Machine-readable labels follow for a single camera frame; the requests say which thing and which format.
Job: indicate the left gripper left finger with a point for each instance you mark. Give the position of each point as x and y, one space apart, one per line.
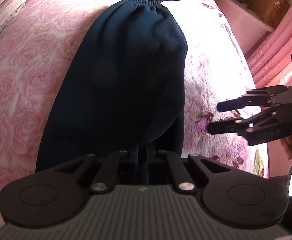
104 179

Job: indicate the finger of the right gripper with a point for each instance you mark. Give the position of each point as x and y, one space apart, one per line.
238 124
262 97

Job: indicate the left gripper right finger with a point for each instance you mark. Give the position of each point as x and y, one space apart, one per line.
181 179

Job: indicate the navy blue sweatpants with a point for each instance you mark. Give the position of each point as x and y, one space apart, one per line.
125 87

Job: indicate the pink curtain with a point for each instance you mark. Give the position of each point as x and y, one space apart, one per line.
273 55

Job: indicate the brown cardboard box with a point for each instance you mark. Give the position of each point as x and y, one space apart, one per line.
269 11

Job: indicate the pink floral bed blanket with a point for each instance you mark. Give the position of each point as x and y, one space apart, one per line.
39 43

